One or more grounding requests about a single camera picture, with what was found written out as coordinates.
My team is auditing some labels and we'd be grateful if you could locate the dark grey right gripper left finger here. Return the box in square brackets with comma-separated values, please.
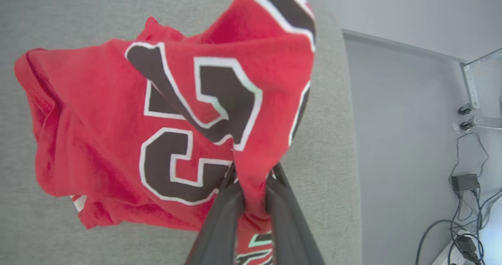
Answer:
[184, 164, 247, 265]

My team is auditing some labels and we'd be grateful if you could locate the red jersey with black lettering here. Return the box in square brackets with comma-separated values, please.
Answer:
[14, 0, 316, 265]

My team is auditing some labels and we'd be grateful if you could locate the grey fabric sofa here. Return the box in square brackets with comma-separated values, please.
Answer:
[0, 0, 364, 265]

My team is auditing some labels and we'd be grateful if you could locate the thin black cable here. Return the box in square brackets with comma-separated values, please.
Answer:
[447, 132, 491, 179]

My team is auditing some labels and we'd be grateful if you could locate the black power adapter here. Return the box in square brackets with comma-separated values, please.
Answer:
[450, 174, 480, 194]

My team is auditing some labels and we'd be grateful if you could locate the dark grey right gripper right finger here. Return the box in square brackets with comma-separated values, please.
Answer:
[265, 162, 326, 265]

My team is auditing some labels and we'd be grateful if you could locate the grey cable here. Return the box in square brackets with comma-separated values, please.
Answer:
[415, 219, 457, 265]

